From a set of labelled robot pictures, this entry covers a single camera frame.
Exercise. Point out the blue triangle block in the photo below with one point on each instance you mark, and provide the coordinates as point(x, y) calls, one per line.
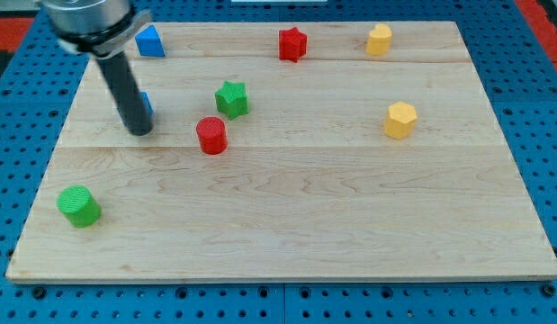
point(149, 43)

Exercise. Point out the red cylinder block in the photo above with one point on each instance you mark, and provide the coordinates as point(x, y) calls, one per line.
point(212, 135)

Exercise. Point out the green cylinder block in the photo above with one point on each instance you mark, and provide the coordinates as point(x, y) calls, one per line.
point(79, 206)

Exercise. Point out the green star block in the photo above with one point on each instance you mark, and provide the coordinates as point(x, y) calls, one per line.
point(231, 99)

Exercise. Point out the light wooden board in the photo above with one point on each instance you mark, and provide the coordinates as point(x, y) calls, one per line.
point(309, 188)

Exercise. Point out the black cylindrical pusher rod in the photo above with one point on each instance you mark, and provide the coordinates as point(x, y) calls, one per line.
point(134, 113)

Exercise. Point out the yellow heart block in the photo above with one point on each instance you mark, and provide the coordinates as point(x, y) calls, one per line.
point(379, 40)

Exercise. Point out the red star block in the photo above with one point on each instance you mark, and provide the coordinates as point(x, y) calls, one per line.
point(292, 44)

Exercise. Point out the yellow hexagon block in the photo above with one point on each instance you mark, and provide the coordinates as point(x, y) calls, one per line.
point(400, 120)

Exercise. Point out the blue block behind rod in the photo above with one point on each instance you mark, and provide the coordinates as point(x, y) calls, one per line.
point(147, 103)

